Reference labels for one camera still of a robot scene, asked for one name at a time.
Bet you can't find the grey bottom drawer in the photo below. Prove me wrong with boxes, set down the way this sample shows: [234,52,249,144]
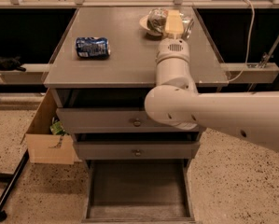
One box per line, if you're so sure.
[82,160,196,224]

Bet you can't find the black object on rail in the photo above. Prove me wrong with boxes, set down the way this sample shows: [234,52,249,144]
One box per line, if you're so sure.
[0,56,26,72]

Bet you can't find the metal diagonal brace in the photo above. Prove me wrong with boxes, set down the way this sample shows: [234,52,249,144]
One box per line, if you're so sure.
[258,35,279,68]

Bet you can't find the grey middle drawer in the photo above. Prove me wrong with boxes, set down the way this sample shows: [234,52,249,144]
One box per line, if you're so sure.
[73,141,200,160]

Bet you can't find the green snack bag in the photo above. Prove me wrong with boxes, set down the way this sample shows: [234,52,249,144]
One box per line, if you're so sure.
[49,118,65,135]

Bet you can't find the cardboard box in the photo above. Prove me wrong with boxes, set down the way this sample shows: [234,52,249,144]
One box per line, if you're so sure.
[25,90,76,164]

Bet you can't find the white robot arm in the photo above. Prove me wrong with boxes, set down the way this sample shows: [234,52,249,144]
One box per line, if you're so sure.
[145,10,279,152]

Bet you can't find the grey top drawer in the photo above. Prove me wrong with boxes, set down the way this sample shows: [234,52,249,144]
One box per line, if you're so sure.
[56,108,205,133]

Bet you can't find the white paper bowl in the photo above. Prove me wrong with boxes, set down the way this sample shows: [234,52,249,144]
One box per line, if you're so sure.
[139,15,161,36]

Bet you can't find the white cable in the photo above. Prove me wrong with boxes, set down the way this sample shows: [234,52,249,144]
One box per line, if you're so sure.
[227,0,256,83]

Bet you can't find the green 7up can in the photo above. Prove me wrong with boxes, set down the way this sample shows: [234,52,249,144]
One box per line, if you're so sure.
[146,7,195,41]

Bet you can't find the grey drawer cabinet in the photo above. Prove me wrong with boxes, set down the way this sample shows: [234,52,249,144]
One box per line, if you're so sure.
[43,6,230,170]

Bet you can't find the grey drawer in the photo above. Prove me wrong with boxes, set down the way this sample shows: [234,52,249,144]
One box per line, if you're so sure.
[56,108,205,133]
[82,160,196,224]
[73,141,200,160]

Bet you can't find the black floor stand bar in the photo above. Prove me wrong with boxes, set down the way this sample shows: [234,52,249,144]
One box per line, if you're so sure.
[0,151,29,222]

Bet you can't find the blue pepsi can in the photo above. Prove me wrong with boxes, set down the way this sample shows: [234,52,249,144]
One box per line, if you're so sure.
[76,37,111,58]

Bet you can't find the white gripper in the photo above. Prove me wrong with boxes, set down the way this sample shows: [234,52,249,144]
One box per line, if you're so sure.
[156,10,189,64]

